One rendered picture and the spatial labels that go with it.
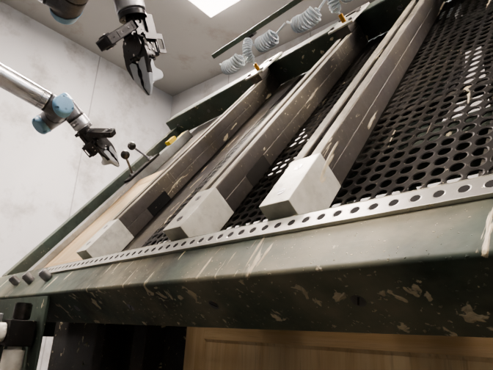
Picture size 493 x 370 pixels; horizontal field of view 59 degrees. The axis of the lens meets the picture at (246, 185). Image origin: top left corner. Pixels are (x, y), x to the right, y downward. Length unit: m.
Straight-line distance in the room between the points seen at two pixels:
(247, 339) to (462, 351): 0.42
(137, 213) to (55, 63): 4.29
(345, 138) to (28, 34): 4.88
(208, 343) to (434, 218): 0.67
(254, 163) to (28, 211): 4.01
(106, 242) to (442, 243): 0.93
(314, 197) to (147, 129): 5.25
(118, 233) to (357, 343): 0.72
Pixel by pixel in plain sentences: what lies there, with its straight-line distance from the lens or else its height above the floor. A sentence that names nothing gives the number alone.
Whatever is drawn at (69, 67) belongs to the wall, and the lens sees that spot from 5.52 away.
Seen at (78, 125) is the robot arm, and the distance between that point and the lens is 1.89.
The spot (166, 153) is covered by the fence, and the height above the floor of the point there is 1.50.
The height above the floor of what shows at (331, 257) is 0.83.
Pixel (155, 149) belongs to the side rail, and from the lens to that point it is 2.27.
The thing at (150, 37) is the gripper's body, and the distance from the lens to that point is 1.18.
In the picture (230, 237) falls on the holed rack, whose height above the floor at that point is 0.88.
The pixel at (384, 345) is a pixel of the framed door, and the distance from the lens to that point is 0.73.
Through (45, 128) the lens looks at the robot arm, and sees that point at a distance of 1.83.
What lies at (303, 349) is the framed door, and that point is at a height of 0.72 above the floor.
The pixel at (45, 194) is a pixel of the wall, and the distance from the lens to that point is 4.94.
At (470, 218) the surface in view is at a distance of 0.45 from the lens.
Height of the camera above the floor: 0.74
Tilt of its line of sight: 19 degrees up
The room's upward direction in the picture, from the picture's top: 3 degrees clockwise
